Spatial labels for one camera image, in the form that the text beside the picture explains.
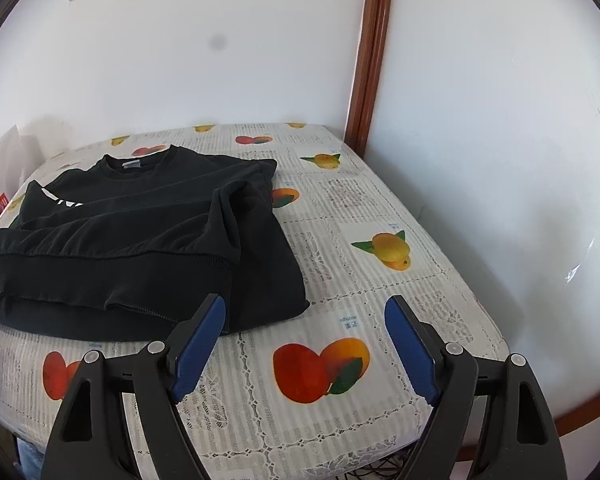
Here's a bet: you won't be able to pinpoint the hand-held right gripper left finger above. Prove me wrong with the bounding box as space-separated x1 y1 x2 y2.
40 294 227 480

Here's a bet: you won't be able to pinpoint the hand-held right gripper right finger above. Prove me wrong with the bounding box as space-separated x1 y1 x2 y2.
384 294 567 480

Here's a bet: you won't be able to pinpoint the black sweatshirt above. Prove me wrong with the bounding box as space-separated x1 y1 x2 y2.
0 144 311 344

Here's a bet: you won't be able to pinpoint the fruit print tablecloth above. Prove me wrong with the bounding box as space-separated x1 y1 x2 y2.
0 121 511 480

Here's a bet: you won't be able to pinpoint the brown wooden baseboard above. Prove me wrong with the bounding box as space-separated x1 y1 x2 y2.
554 394 600 437

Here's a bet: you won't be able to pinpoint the blue denim cloth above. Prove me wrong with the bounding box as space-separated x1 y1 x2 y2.
16 439 47 480

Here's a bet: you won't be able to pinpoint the white plastic bag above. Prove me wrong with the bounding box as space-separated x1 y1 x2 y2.
0 124 48 197

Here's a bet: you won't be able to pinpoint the black cables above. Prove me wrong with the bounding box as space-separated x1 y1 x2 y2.
349 452 413 480

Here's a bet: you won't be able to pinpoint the brown wooden door frame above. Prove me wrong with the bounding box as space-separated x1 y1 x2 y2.
342 0 397 159

